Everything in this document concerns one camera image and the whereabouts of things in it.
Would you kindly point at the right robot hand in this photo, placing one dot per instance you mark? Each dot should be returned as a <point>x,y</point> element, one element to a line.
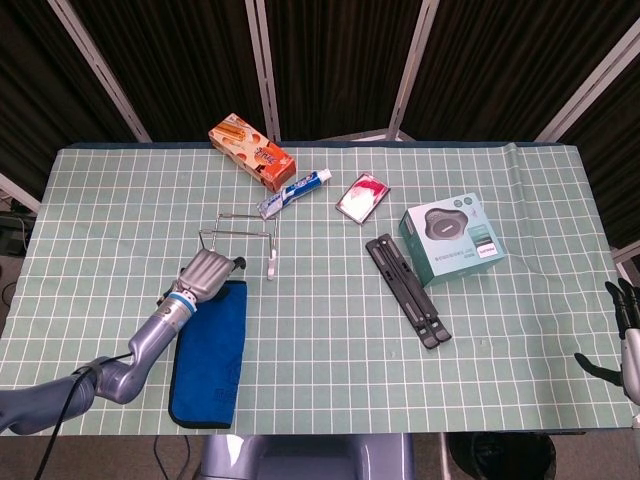
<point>631,360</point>

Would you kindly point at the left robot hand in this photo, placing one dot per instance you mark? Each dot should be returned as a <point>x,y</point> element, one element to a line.
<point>207,275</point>

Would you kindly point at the blue towel with black trim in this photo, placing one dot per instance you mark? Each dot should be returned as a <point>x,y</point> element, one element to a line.
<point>210,350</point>

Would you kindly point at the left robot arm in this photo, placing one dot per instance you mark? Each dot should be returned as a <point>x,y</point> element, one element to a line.
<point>150,335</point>

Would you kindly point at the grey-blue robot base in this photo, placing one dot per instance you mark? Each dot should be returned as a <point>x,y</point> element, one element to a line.
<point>300,457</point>

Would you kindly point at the blue and white toothpaste tube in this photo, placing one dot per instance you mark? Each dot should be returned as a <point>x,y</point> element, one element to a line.
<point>295,192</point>

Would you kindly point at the orange snack box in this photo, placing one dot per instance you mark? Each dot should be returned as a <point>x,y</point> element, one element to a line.
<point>250,150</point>

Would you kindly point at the green checked tablecloth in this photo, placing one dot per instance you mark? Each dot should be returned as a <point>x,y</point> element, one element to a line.
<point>350,350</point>

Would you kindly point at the black waste bin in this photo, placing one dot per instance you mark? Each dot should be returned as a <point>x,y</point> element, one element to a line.
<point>500,457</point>

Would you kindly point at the red ink pad case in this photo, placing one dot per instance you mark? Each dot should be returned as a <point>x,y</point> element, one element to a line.
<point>362,200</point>

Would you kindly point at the black folding laptop stand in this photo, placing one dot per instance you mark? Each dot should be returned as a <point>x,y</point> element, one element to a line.
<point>405,285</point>

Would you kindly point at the dark floor equipment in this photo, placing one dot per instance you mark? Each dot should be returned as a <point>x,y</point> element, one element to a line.
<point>12,235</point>

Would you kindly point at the dark pleated screen panel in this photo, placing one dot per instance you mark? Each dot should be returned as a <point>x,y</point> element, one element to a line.
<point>510,60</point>
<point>40,75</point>
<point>175,65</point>
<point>615,150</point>
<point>340,65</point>

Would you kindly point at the teal product box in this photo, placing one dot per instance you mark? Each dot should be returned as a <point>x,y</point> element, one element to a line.
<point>450,240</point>

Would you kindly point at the white screen frame bar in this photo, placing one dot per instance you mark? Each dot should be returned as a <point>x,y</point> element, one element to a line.
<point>17,192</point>
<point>627,257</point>

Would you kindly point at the white screen frame post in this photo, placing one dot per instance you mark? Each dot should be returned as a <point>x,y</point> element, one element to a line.
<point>412,75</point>
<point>590,92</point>
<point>263,75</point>
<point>102,75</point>

